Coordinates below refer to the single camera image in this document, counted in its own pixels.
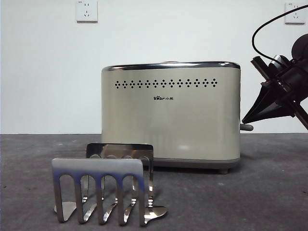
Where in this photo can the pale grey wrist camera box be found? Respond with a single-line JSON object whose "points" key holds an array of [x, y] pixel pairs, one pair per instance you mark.
{"points": [[278, 62]]}

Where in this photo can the grey toaster lever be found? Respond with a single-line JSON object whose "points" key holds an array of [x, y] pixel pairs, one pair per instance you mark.
{"points": [[247, 127]]}

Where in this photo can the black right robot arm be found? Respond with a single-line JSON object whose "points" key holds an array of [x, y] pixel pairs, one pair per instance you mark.
{"points": [[300, 47]]}

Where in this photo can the white wall socket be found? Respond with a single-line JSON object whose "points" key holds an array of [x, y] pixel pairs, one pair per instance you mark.
{"points": [[87, 12], [295, 14]]}

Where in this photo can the cream toaster with chrome top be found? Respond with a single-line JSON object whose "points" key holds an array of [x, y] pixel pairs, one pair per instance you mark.
{"points": [[173, 120]]}

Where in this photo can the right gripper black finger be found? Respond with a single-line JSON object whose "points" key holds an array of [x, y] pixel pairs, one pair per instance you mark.
{"points": [[276, 111], [262, 101]]}

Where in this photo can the shiny metal bread rack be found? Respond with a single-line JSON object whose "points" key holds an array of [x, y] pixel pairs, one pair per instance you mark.
{"points": [[96, 166]]}

